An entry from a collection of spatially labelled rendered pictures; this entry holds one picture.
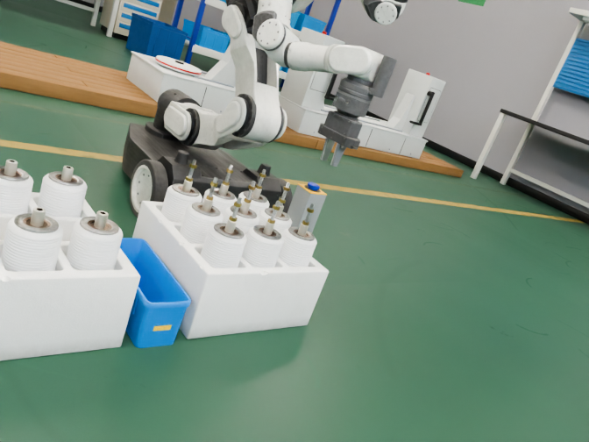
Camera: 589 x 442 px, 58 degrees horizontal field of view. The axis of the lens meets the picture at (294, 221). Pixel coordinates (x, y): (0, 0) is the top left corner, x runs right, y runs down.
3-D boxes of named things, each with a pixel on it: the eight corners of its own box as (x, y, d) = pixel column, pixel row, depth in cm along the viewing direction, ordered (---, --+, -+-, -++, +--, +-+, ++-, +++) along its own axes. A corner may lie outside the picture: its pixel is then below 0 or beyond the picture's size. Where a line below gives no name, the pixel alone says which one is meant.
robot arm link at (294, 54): (317, 67, 129) (252, 60, 138) (334, 81, 138) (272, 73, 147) (329, 24, 129) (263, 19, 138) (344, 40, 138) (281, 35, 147)
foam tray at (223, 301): (126, 257, 151) (141, 200, 146) (237, 257, 177) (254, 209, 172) (187, 339, 125) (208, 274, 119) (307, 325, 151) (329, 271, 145)
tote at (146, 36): (124, 46, 570) (131, 11, 559) (158, 56, 599) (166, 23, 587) (144, 59, 538) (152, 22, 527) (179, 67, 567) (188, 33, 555)
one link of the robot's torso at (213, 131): (171, 108, 204) (243, 88, 168) (216, 117, 217) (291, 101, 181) (168, 148, 204) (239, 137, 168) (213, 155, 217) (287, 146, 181)
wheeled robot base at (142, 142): (95, 150, 220) (113, 71, 209) (203, 166, 253) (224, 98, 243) (152, 219, 175) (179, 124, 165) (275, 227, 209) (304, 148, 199)
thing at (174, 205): (150, 253, 143) (166, 191, 138) (152, 238, 152) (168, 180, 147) (185, 260, 146) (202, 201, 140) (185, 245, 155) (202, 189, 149)
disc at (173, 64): (147, 56, 349) (149, 50, 347) (188, 67, 368) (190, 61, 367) (166, 68, 328) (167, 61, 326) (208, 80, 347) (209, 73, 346)
